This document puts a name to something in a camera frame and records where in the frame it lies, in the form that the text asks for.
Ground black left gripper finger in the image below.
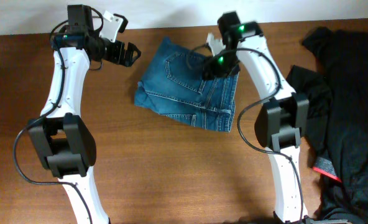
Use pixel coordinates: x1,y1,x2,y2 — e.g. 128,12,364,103
125,42,141,59
121,56,137,67

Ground blue denim jeans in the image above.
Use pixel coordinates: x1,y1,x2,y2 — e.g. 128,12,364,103
134,37,239,133

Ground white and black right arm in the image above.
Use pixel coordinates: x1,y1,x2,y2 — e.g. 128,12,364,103
202,11,309,223

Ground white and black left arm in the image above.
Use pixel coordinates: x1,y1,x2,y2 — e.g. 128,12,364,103
24,4,141,223

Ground black garment pile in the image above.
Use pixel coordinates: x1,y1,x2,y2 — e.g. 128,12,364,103
287,27,368,223

